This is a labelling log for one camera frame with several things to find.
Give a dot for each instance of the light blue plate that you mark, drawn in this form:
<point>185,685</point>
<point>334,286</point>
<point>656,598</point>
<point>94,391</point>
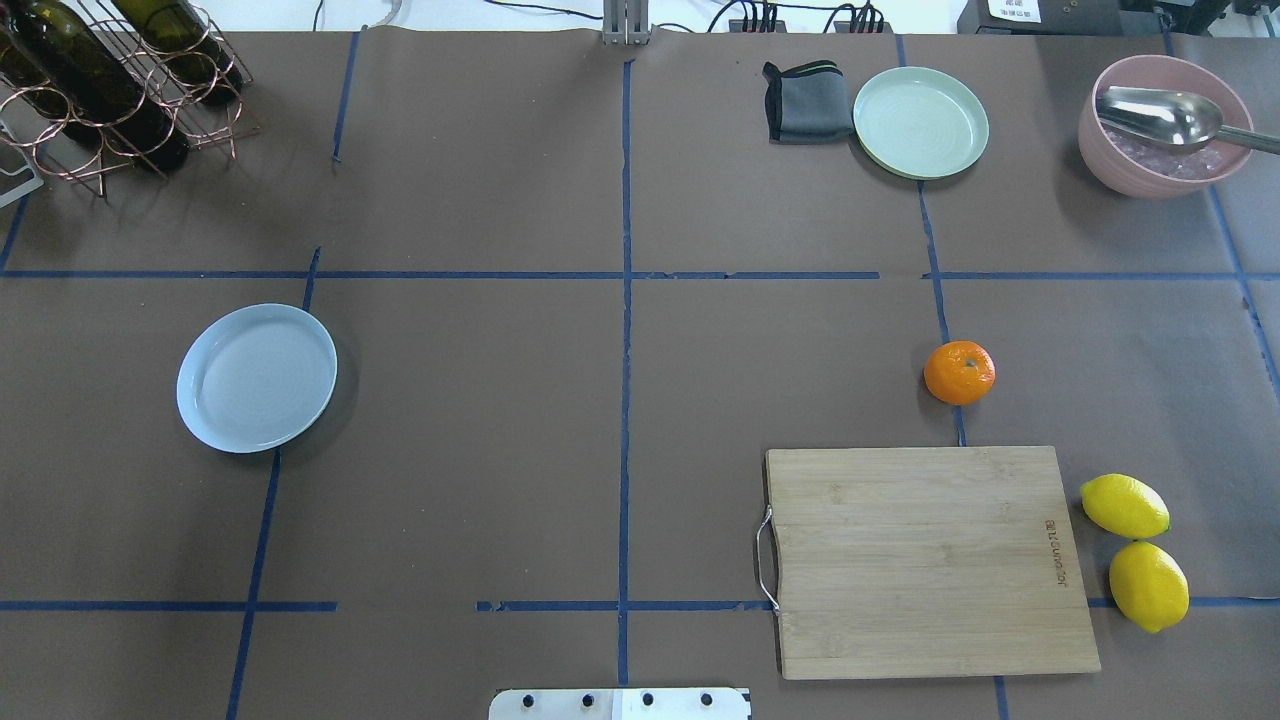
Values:
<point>256,378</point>

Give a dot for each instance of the aluminium frame post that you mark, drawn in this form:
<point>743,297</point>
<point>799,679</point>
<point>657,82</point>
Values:
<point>626,22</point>

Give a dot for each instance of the dark wine bottle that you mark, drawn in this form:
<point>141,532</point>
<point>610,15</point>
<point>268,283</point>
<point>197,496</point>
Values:
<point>100,88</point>
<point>31,82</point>
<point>189,49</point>

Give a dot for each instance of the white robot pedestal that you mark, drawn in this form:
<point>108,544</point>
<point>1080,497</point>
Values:
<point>623,703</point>

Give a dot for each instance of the yellow lemon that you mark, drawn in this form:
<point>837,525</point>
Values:
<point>1125,506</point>
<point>1148,586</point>

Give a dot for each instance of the light green plate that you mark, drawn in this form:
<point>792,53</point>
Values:
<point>920,123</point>

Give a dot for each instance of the bamboo cutting board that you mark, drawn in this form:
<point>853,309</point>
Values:
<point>925,562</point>

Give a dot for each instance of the copper wire bottle rack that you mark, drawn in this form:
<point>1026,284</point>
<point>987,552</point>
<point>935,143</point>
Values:
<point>76,151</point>

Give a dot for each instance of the black computer box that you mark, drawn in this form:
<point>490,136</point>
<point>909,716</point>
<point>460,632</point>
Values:
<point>1069,18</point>

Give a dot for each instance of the pink bowl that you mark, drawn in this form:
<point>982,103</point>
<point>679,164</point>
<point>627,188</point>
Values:
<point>1139,168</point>

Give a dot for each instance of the metal scoop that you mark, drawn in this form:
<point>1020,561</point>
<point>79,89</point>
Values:
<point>1176,119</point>

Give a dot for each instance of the grey folded cloth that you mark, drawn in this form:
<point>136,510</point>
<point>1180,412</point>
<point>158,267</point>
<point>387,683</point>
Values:
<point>807,104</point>

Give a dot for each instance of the orange fruit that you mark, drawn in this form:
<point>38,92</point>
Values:
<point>959,373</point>

